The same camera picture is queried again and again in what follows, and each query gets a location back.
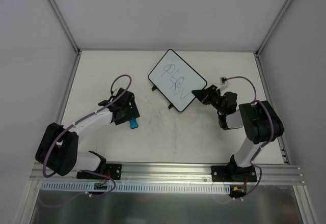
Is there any blue whiteboard eraser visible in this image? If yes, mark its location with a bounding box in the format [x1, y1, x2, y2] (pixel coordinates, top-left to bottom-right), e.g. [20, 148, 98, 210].
[129, 118, 139, 129]

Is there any black framed whiteboard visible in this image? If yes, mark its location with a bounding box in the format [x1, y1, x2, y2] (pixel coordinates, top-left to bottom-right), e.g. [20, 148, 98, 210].
[148, 49, 207, 113]

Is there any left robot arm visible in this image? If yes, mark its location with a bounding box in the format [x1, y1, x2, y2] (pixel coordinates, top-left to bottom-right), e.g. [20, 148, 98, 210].
[35, 88, 140, 179]

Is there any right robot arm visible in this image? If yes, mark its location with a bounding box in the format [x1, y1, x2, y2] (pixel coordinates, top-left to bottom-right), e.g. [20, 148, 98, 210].
[192, 85, 284, 182]

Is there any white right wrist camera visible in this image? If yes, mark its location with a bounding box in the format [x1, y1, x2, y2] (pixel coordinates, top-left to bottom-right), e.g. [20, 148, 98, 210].
[219, 76, 229, 91]

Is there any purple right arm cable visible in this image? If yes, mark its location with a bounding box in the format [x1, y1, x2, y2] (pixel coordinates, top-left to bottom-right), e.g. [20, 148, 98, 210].
[224, 76, 275, 202]

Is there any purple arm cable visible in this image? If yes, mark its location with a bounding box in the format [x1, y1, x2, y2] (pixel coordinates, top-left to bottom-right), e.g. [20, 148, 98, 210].
[224, 76, 275, 202]
[38, 75, 133, 207]

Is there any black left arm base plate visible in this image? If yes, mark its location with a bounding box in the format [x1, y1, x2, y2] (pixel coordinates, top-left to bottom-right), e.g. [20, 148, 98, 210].
[76, 163, 122, 180]

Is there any aluminium front rail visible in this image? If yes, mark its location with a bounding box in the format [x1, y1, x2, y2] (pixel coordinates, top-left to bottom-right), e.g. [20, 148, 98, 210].
[30, 159, 306, 186]

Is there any left table edge rail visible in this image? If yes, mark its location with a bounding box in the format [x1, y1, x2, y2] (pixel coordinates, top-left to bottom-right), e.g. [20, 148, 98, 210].
[54, 51, 82, 124]

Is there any table edge rail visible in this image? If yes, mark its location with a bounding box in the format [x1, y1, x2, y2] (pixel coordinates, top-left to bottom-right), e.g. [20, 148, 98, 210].
[254, 53, 290, 165]
[54, 51, 82, 124]

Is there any right table edge rail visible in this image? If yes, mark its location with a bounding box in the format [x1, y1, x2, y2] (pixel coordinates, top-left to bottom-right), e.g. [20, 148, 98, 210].
[254, 53, 290, 165]

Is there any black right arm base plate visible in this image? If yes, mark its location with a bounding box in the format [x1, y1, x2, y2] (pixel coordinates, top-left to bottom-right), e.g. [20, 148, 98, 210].
[211, 165, 257, 183]

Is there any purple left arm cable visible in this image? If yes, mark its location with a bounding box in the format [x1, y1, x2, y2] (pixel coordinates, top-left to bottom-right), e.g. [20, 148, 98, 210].
[38, 75, 133, 207]

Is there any white slotted cable duct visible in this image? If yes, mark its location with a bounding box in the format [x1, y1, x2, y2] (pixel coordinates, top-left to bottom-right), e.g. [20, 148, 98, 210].
[40, 181, 231, 195]

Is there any left aluminium frame post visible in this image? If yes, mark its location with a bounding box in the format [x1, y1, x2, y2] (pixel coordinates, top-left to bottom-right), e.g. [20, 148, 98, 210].
[47, 0, 80, 54]

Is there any aluminium frame post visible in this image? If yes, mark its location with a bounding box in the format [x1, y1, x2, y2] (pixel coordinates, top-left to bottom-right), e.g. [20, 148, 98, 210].
[255, 0, 294, 57]
[47, 0, 80, 54]

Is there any right aluminium frame post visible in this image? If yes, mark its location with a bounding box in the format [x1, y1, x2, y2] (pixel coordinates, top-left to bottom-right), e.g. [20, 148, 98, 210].
[255, 0, 294, 57]

